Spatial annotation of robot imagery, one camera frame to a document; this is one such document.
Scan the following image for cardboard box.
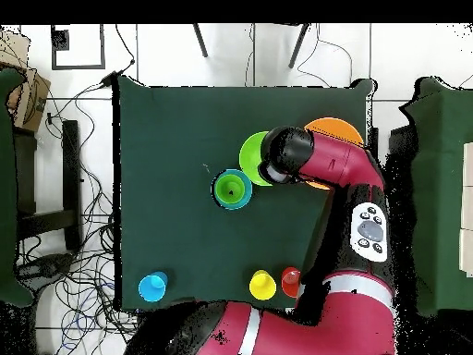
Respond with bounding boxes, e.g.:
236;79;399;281
0;29;52;134

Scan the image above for tangled black floor cables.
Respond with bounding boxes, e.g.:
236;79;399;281
16;84;149;355

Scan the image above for dark green tablecloth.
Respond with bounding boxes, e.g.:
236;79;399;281
112;75;378;312

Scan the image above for small cyan bowl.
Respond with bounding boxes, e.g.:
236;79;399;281
212;168;254;211

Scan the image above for black stand leg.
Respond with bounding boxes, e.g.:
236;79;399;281
191;23;209;58
287;23;311;69

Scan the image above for black square floor frame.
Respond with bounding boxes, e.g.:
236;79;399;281
50;24;106;70

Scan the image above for green cup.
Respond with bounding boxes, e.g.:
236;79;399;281
214;174;246;207

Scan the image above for red-orange cup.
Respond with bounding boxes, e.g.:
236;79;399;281
280;266;302;300

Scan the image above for large orange bowl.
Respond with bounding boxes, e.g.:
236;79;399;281
303;116;365;191

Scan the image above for grey base with black knob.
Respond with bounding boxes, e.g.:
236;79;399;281
16;252;75;282

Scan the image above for green-clothed side table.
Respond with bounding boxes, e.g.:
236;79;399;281
398;76;473;319
0;67;36;308

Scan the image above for white boxes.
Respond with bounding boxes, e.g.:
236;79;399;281
458;141;473;278

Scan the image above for black power adapter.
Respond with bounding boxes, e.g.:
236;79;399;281
100;70;118;89

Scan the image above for blue cup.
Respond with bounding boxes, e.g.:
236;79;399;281
137;271;169;303

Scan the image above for yellow cup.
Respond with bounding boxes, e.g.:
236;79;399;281
249;269;277;301

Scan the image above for large green bowl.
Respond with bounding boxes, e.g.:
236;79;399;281
238;130;274;188

